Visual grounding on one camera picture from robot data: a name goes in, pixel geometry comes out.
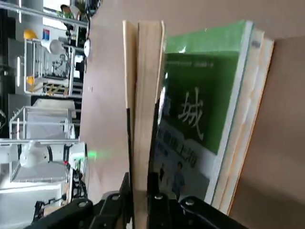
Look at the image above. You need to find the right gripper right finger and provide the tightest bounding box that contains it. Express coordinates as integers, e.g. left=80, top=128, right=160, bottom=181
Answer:
left=145, top=171, right=250, bottom=229

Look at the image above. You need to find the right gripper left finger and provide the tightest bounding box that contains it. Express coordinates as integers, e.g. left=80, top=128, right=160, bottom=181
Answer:
left=23, top=171, right=133, bottom=229

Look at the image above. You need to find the dark book with hand print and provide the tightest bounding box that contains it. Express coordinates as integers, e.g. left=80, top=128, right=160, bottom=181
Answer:
left=122, top=20, right=166, bottom=229

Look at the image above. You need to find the green cover book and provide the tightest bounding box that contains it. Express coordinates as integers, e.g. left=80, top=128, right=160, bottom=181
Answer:
left=150, top=20, right=254, bottom=203

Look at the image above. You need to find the cream paperback book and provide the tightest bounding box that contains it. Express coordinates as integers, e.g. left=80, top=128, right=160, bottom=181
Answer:
left=211, top=23, right=266, bottom=210

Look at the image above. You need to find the orange edged paperback book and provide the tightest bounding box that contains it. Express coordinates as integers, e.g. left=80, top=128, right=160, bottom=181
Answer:
left=219, top=37, right=275, bottom=217

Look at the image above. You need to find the white desk lamp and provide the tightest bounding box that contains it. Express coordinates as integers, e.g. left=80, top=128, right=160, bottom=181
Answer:
left=41, top=14, right=92, bottom=58

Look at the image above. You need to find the white metal frame rack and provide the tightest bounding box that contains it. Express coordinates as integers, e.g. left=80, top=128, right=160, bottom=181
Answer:
left=23, top=38, right=74, bottom=96
left=9, top=106, right=81, bottom=183

